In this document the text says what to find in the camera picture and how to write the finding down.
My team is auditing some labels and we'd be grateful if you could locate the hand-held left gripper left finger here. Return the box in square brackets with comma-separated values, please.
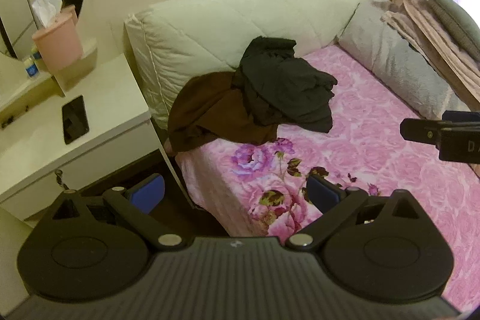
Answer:
[50, 173, 192, 252]

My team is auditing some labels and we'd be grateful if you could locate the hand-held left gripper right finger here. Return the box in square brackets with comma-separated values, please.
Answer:
[286, 174, 422, 251]

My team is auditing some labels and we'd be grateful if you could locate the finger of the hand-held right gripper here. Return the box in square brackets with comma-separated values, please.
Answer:
[400, 118, 445, 147]

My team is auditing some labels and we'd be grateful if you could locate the black garment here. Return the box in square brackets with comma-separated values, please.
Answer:
[232, 36, 338, 134]

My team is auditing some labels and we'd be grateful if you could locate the pink floral blanket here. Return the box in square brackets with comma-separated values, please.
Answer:
[176, 44, 480, 309]

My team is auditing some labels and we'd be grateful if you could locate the grey pillow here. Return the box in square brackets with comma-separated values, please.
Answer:
[337, 0, 471, 120]

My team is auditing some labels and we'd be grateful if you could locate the white dresser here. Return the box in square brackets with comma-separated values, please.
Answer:
[0, 37, 199, 223]

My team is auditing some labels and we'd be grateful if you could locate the beige folded blanket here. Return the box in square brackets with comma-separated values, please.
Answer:
[380, 0, 480, 103]

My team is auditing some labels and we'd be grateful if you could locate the brown garment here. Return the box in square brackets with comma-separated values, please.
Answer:
[167, 72, 279, 156]

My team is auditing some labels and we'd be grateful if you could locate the black phone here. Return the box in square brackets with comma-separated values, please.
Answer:
[62, 95, 90, 145]

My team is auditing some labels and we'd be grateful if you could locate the grey-green cushion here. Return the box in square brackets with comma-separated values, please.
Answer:
[424, 0, 480, 52]

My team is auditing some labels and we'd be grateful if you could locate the small white bottle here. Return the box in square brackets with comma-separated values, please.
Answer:
[22, 55, 40, 79]

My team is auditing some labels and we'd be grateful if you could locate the pink tissue holder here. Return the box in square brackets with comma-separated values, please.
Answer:
[32, 10, 85, 73]

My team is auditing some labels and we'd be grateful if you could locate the cream quilted headboard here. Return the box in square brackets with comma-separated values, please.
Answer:
[124, 0, 384, 129]

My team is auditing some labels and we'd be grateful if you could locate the white tissue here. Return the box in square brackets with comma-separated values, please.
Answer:
[32, 0, 62, 27]

